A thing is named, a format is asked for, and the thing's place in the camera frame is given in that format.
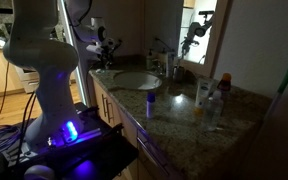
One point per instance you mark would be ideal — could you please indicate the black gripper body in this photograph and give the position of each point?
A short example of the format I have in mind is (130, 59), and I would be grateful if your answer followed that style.
(109, 46)

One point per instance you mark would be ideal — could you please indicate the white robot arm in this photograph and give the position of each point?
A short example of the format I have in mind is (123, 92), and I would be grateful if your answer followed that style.
(31, 47)

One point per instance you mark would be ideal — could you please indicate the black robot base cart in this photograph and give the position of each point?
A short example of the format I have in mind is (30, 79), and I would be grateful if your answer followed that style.
(100, 152)

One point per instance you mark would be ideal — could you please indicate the tall white tube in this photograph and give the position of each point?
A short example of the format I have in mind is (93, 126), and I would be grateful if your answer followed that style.
(169, 65)

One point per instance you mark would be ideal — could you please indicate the steel toothbrush holder cup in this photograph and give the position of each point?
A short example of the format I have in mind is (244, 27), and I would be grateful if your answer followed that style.
(178, 73)

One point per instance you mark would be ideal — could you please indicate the white cream tube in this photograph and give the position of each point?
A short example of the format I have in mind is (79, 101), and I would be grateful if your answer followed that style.
(203, 90)

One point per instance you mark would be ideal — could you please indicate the white oval sink basin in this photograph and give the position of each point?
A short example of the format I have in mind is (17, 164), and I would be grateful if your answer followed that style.
(137, 80)

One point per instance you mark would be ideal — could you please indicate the green soap dispenser bottle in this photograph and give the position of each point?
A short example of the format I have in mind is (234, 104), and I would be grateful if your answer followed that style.
(149, 59)

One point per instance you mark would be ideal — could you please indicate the chrome sink faucet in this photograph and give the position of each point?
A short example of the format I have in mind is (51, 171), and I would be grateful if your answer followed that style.
(159, 67)

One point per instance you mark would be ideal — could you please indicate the white bottle blue cap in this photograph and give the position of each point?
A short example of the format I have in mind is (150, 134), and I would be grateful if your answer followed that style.
(150, 105)

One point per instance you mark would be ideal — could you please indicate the orange cap dark bottle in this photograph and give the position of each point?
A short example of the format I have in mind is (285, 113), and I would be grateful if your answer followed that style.
(225, 85)

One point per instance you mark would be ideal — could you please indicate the clear plastic bottle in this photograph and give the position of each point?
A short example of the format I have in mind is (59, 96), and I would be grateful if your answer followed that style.
(213, 111)

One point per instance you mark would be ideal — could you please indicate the wooden vanity cabinet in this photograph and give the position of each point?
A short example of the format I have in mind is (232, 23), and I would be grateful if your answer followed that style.
(147, 166)

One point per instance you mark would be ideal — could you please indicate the wall mirror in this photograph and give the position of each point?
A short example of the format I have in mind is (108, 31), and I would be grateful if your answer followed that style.
(201, 32)

